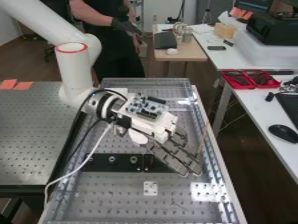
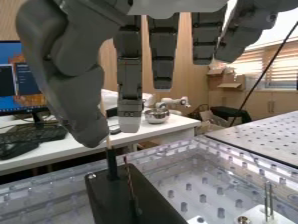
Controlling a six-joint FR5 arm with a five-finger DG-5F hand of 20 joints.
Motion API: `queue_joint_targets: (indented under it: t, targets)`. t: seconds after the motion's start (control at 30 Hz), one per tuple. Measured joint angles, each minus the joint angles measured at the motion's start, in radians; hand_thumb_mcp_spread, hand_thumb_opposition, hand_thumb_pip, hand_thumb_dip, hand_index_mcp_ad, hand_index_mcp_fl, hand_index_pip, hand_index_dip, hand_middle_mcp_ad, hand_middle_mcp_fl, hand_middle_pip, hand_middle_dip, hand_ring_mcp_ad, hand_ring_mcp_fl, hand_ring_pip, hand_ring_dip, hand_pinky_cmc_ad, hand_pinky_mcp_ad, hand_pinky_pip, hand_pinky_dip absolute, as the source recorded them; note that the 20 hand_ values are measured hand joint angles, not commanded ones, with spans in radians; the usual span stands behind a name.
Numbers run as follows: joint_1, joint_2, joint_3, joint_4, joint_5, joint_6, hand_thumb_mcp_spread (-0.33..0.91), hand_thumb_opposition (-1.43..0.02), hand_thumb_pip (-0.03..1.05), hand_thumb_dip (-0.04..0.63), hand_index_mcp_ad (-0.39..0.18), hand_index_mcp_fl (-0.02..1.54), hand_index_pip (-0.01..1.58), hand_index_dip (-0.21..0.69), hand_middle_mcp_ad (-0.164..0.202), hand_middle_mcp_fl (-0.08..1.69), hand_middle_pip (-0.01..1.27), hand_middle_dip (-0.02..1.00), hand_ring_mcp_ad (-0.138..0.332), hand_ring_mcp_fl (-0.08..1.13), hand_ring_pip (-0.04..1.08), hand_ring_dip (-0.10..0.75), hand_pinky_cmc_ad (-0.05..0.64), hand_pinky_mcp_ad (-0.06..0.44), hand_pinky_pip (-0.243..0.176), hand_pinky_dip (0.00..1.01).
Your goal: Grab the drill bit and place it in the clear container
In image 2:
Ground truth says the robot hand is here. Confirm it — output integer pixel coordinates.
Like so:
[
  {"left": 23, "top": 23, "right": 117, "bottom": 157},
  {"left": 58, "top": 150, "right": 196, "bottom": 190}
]
[{"left": 15, "top": 0, "right": 298, "bottom": 149}]

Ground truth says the metal drill bit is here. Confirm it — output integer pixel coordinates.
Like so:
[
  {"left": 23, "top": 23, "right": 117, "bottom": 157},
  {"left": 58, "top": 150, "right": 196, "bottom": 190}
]
[{"left": 264, "top": 180, "right": 276, "bottom": 214}]

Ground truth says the computer monitor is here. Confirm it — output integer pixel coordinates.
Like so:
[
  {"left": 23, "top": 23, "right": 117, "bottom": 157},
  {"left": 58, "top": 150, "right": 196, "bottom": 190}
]
[{"left": 0, "top": 40, "right": 51, "bottom": 129}]

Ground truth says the black keyboard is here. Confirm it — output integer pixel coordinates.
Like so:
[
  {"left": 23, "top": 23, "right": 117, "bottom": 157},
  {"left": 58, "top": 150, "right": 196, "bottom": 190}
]
[{"left": 0, "top": 123, "right": 70, "bottom": 147}]

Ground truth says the metal bowl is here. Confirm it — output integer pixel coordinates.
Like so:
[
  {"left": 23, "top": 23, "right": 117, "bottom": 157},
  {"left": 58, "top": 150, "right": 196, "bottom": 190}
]
[{"left": 144, "top": 108, "right": 172, "bottom": 125}]

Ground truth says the small white jointed device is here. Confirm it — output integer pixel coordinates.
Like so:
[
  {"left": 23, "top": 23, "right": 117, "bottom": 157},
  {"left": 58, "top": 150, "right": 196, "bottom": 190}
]
[{"left": 143, "top": 94, "right": 193, "bottom": 112}]

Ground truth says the white desk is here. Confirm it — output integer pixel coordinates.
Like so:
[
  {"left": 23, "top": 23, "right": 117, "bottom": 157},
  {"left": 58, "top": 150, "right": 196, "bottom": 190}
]
[{"left": 0, "top": 113, "right": 203, "bottom": 177}]

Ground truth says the cardboard box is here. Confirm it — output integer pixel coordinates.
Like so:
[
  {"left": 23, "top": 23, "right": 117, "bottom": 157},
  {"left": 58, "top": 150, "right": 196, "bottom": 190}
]
[
  {"left": 207, "top": 64, "right": 237, "bottom": 76},
  {"left": 217, "top": 73, "right": 246, "bottom": 92}
]

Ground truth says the clear box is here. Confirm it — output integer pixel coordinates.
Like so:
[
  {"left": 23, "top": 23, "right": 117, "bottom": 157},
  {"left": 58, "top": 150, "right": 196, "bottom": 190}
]
[{"left": 0, "top": 134, "right": 298, "bottom": 224}]

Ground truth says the thin black rod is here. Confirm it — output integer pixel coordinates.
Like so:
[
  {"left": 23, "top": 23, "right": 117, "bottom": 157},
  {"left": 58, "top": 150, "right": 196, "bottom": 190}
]
[{"left": 229, "top": 30, "right": 298, "bottom": 128}]

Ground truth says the black plate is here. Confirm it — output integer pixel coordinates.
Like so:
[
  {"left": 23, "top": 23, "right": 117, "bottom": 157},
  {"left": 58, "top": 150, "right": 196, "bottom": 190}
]
[{"left": 84, "top": 146, "right": 191, "bottom": 224}]

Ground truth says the thin twisted dark wire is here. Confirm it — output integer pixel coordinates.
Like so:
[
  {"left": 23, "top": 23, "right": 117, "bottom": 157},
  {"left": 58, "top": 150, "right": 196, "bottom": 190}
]
[{"left": 123, "top": 155, "right": 139, "bottom": 214}]

